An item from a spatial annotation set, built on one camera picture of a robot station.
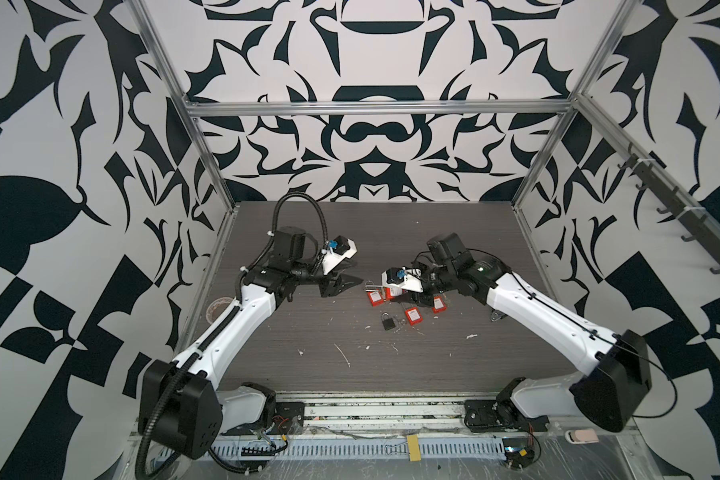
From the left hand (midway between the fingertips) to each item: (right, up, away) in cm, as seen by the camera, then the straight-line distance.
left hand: (359, 265), depth 75 cm
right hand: (+9, -4, +1) cm, 10 cm away
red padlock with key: (+5, -12, +17) cm, 21 cm away
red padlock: (+16, -17, +16) cm, 28 cm away
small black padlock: (+8, -18, +15) cm, 25 cm away
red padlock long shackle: (+24, -14, +18) cm, 33 cm away
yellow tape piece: (+12, -41, -6) cm, 44 cm away
